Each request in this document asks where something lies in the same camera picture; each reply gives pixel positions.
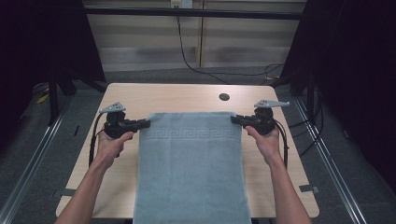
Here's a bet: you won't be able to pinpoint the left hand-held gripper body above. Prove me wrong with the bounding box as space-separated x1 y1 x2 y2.
99 101 138 140

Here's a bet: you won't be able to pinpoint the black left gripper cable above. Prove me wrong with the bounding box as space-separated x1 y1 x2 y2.
88 112 108 168

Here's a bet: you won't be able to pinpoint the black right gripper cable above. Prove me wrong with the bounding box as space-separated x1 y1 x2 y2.
273 119 290 169

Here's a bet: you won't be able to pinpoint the black floor cables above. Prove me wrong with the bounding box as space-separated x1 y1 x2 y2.
287 88 325 158

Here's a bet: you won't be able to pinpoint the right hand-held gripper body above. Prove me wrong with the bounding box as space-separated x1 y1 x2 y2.
249 99 291 136

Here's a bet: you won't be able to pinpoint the black horizontal frame bar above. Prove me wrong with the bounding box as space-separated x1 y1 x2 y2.
83 6 305 21

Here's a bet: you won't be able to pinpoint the black wall cable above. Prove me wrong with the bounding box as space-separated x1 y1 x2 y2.
176 15 285 86

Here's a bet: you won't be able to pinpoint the yellow tape piece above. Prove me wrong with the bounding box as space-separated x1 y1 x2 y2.
35 92 50 105

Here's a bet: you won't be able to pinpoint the person's left hand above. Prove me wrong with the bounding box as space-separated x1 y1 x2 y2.
94 130 135 170

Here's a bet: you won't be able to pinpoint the light blue towel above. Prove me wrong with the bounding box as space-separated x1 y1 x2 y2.
133 111 252 224

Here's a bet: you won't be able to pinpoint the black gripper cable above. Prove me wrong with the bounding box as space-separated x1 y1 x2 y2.
273 119 290 169
88 112 108 168

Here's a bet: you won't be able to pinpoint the person's right hand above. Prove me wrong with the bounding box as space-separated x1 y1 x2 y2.
244 125 283 167

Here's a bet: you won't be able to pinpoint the black curtain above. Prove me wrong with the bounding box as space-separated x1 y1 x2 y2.
0 0 107 148
279 0 396 195

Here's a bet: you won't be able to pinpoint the black metal stand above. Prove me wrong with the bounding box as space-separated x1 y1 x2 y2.
46 69 107 126

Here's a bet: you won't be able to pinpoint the aluminium floor rail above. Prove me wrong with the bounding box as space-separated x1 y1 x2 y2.
293 97 372 224
0 101 73 224

